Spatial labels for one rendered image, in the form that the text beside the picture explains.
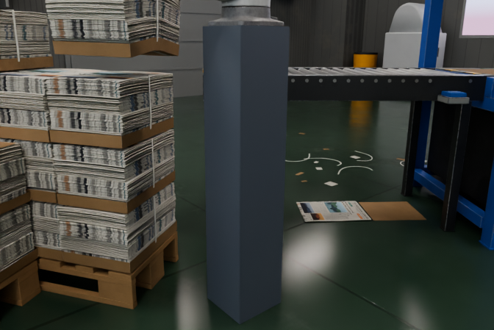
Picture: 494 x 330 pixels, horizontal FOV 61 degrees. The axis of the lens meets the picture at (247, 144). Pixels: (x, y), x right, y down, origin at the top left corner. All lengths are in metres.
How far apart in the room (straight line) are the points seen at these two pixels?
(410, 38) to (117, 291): 6.52
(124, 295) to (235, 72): 0.91
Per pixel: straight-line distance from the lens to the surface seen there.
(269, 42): 1.33
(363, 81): 2.05
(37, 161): 1.69
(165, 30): 1.58
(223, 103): 1.34
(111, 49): 1.42
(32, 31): 1.97
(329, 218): 2.38
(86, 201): 1.59
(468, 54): 8.01
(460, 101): 2.15
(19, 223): 1.74
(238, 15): 1.32
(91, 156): 1.53
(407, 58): 7.51
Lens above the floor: 0.96
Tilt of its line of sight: 14 degrees down
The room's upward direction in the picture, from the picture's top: straight up
